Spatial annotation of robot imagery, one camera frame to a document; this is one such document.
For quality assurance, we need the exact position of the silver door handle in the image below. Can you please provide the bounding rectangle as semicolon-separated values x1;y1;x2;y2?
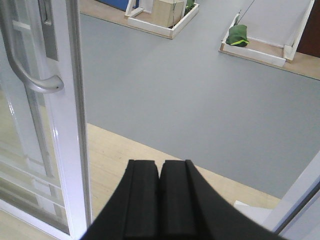
0;0;65;94

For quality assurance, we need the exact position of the white wooden base frame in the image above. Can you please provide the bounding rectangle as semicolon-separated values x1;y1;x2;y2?
219;0;315;68
124;0;199;40

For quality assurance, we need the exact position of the white wooden support brace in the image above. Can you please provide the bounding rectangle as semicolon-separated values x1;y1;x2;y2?
233;200;273;227

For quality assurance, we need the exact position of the light wooden box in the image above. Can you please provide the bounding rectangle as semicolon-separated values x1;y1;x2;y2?
151;0;185;28

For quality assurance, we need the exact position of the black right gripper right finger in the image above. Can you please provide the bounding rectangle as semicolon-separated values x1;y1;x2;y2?
159;160;282;240

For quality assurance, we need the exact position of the brown wooden panel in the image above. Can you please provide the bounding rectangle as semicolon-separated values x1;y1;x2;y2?
297;0;320;58

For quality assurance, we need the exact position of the silver door lock plate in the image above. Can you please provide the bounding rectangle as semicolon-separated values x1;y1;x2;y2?
38;0;59;61

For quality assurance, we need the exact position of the blue panel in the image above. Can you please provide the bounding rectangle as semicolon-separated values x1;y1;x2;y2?
97;0;129;11

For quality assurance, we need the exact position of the white framed transparent sliding door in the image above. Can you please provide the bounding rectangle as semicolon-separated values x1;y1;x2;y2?
0;0;92;240

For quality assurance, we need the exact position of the green sandbag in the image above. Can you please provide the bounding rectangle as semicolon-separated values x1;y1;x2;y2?
226;24;249;47

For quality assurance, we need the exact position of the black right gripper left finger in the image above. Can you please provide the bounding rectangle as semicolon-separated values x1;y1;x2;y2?
83;160;159;240

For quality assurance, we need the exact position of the white fixed door frame post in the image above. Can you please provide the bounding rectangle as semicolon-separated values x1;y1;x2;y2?
262;153;320;234

